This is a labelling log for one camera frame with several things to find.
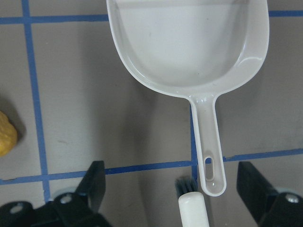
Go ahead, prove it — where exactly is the white hand brush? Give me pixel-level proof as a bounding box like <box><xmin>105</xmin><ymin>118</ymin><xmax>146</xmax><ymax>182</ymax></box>
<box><xmin>175</xmin><ymin>176</ymin><xmax>209</xmax><ymax>227</ymax></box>

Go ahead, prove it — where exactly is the white plastic dustpan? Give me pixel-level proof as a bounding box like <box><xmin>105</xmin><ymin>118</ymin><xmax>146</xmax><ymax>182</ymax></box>
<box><xmin>107</xmin><ymin>0</ymin><xmax>269</xmax><ymax>197</ymax></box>

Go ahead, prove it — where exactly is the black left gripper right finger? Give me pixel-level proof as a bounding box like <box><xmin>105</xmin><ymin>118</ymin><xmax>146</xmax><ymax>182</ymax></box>
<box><xmin>236</xmin><ymin>161</ymin><xmax>303</xmax><ymax>227</ymax></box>

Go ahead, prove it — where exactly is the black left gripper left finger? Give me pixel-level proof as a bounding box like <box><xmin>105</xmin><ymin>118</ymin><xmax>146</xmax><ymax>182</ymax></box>
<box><xmin>0</xmin><ymin>161</ymin><xmax>110</xmax><ymax>227</ymax></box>

